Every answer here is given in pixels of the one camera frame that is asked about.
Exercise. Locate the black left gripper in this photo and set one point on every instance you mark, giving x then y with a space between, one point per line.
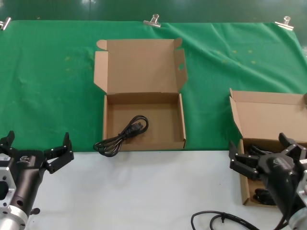
26 177

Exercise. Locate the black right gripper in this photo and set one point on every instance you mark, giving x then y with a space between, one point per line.
278 177

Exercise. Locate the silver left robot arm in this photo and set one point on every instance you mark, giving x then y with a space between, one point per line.
12 219

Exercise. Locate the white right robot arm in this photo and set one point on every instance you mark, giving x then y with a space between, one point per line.
301 220

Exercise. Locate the open cardboard box with hole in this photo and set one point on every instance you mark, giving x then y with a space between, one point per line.
141 69

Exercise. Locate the green table cloth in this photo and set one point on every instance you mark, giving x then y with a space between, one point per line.
48 95

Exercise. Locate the silver binder clip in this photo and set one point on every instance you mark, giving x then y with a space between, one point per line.
152 23
285 24
5 24

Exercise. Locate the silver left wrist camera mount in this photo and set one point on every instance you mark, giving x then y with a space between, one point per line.
4 171

